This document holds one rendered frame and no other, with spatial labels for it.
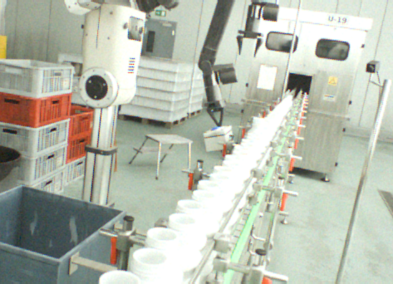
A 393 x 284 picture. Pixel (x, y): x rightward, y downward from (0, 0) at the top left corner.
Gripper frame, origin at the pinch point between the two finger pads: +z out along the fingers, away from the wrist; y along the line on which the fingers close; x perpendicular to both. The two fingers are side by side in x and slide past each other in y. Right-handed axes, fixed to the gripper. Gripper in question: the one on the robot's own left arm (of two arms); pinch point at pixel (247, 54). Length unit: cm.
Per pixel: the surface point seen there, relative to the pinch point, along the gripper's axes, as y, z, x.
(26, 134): 164, 78, -87
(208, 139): 3.5, 31.6, 35.4
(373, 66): -56, -3, -47
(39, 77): 157, 36, -88
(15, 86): 174, 45, -85
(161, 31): 373, -34, -936
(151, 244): -14, 23, 142
